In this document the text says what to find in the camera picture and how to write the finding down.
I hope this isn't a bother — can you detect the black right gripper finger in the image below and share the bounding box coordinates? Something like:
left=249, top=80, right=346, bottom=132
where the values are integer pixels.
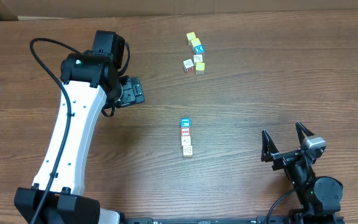
left=295, top=121, right=314, bottom=144
left=261, top=129, right=279, bottom=159

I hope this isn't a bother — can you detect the wooden block red letter Y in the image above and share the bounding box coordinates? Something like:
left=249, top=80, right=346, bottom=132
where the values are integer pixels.
left=180, top=118, right=191, bottom=128

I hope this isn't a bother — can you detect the wooden block red letter I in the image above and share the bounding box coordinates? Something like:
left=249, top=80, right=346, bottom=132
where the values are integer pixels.
left=180, top=127, right=191, bottom=136

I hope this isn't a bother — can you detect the wooden block red apple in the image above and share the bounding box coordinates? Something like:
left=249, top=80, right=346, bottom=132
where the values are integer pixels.
left=181, top=136, right=191, bottom=146

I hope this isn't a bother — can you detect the wooden block green side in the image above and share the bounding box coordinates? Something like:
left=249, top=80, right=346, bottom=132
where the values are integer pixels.
left=182, top=145, right=193, bottom=157

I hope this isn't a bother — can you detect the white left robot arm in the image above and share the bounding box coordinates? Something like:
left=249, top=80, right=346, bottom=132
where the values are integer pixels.
left=14, top=30, right=145, bottom=224

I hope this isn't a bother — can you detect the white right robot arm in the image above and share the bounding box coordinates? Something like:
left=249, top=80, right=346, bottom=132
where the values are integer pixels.
left=258, top=122, right=344, bottom=223

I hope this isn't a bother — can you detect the wooden block red letter M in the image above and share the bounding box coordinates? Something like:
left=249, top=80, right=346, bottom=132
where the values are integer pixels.
left=183, top=58, right=195, bottom=73

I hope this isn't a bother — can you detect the wooden block yellow top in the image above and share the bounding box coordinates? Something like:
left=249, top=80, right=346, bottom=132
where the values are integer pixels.
left=195, top=62, right=205, bottom=75

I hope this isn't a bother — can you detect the plain wooden picture block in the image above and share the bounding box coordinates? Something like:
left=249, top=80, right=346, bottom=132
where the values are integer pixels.
left=193, top=54, right=203, bottom=65

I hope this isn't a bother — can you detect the wooden block blue X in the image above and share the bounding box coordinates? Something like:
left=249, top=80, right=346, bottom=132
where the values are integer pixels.
left=191, top=38, right=205, bottom=54

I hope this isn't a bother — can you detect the far yellow wooden block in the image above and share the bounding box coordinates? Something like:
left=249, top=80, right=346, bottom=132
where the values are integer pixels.
left=186, top=32, right=196, bottom=45

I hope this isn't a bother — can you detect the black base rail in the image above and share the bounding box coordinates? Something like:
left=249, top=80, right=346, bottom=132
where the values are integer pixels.
left=116, top=215, right=345, bottom=224

